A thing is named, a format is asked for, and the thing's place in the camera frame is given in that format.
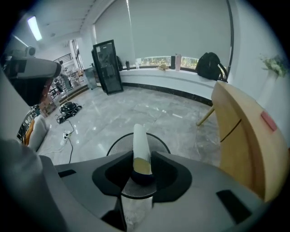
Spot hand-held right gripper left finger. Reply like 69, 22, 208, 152
39, 150, 134, 232

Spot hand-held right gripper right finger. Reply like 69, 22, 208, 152
126, 150, 268, 232

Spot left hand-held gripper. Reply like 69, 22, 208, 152
4, 46, 62, 107

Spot small white packet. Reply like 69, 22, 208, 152
132, 123, 153, 176

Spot pink round object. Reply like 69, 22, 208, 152
260, 111, 278, 132

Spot oval wooden table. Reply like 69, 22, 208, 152
196, 81, 290, 203

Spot white ceiling light bar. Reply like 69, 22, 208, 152
27, 15, 43, 42

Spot black round device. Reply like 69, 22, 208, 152
59, 101, 83, 117

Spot white power strip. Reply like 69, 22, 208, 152
60, 130, 73, 146

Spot black glass-door cabinet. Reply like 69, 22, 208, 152
92, 39, 124, 96

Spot grey padded seat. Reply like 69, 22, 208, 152
28, 114, 52, 152

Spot orange padded seat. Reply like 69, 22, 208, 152
22, 119, 36, 146

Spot grey roller blind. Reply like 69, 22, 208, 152
128, 0, 233, 60
93, 0, 136, 61

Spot window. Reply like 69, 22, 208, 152
137, 56, 200, 69

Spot white window ledge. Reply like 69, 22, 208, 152
119, 67, 218, 106

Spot white vase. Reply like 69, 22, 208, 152
258, 72, 282, 110

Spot black backpack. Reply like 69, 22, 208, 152
195, 52, 228, 83

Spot pink tumbler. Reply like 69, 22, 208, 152
174, 53, 183, 72

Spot white and purple flowers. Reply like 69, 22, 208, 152
259, 53, 289, 78

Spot black cable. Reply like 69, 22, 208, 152
55, 114, 74, 164

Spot white cable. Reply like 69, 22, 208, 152
38, 135, 69, 156

